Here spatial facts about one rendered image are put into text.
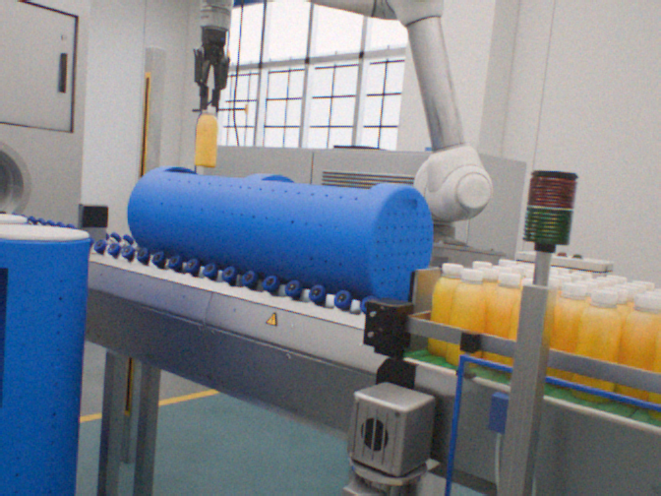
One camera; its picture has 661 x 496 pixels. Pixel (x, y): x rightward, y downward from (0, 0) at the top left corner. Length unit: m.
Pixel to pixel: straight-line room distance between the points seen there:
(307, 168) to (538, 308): 2.94
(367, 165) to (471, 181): 1.68
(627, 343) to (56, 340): 1.26
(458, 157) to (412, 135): 2.65
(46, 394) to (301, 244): 0.73
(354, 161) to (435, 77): 1.68
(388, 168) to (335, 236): 1.99
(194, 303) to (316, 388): 0.44
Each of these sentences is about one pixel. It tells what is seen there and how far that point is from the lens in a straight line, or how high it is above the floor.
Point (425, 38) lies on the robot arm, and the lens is 1.93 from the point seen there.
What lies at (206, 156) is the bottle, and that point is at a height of 1.27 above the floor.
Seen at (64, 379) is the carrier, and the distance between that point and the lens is 1.75.
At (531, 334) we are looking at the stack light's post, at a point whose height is 1.03.
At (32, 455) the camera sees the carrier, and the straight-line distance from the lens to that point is 1.78.
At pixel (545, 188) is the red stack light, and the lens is 0.92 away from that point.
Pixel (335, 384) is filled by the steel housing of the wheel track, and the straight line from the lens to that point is 1.47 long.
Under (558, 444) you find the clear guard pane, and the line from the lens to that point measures 1.08.
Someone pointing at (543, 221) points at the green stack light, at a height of 1.19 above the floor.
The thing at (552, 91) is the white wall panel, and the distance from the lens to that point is 4.39.
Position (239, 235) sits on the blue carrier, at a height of 1.07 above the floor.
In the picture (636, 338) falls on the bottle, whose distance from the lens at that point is 1.15.
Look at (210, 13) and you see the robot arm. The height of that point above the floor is 1.69.
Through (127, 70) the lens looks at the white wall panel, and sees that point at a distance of 6.87.
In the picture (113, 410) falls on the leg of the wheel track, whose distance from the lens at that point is 2.22.
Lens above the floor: 1.20
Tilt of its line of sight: 6 degrees down
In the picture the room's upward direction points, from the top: 5 degrees clockwise
